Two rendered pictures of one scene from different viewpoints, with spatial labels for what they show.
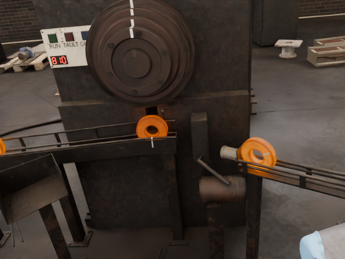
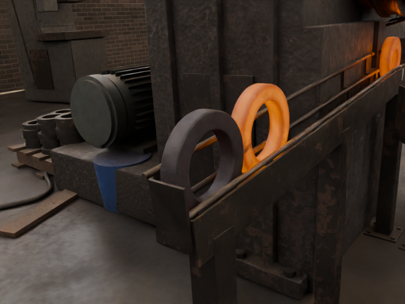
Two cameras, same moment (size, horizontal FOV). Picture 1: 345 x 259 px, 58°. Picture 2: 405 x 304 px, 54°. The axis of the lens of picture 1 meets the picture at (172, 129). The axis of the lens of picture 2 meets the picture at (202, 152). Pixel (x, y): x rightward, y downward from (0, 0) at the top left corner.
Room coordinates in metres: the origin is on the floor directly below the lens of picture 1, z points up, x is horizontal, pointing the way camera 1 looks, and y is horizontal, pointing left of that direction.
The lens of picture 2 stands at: (1.15, 1.71, 0.90)
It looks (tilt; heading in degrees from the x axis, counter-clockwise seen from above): 18 degrees down; 303
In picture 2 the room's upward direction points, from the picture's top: 3 degrees counter-clockwise
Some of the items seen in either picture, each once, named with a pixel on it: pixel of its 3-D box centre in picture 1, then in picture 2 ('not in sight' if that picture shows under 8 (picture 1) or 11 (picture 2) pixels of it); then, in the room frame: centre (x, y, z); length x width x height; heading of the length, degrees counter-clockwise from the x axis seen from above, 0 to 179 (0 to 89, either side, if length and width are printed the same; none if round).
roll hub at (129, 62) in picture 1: (137, 62); not in sight; (1.26, 0.11, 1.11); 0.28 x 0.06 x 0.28; 83
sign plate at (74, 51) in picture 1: (72, 47); not in sight; (1.51, 0.43, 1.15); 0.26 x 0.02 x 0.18; 83
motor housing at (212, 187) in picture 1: (223, 218); not in sight; (1.18, -0.21, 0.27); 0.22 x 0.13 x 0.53; 83
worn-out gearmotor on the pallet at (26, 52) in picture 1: (28, 52); not in sight; (5.56, 2.35, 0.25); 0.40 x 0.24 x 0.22; 173
